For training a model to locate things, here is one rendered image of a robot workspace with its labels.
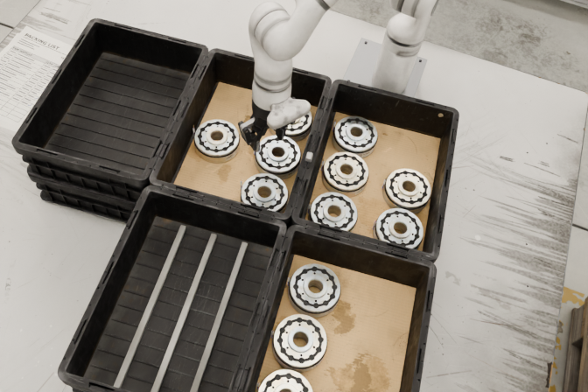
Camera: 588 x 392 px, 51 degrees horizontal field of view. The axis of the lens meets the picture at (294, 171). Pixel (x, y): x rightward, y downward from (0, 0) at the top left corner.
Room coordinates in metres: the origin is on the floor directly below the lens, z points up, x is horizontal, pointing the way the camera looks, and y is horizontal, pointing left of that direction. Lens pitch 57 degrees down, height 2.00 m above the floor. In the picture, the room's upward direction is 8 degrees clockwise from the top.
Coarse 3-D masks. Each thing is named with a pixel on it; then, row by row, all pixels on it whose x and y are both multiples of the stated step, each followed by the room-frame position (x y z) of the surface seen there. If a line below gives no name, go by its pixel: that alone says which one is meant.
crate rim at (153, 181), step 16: (208, 64) 0.96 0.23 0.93; (192, 96) 0.86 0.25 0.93; (320, 112) 0.87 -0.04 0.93; (176, 128) 0.77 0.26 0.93; (160, 160) 0.68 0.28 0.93; (304, 160) 0.73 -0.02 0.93; (192, 192) 0.62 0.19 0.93; (240, 208) 0.60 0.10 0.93; (256, 208) 0.60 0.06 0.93; (288, 208) 0.61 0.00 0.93
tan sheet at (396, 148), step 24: (336, 120) 0.93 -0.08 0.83; (384, 144) 0.88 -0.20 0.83; (408, 144) 0.89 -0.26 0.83; (432, 144) 0.90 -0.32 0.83; (384, 168) 0.81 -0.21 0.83; (408, 168) 0.82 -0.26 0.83; (432, 168) 0.83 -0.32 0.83; (312, 192) 0.72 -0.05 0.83; (360, 192) 0.74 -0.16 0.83; (336, 216) 0.67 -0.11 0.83; (360, 216) 0.68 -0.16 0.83
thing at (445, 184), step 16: (336, 80) 0.97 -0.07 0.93; (400, 96) 0.95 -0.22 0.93; (448, 112) 0.93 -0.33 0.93; (320, 128) 0.83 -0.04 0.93; (448, 144) 0.83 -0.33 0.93; (448, 160) 0.79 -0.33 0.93; (304, 176) 0.70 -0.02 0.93; (448, 176) 0.75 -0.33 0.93; (304, 192) 0.66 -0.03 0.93; (304, 224) 0.58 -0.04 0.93; (320, 224) 0.59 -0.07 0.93; (368, 240) 0.57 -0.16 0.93; (416, 256) 0.55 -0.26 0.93; (432, 256) 0.55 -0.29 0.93
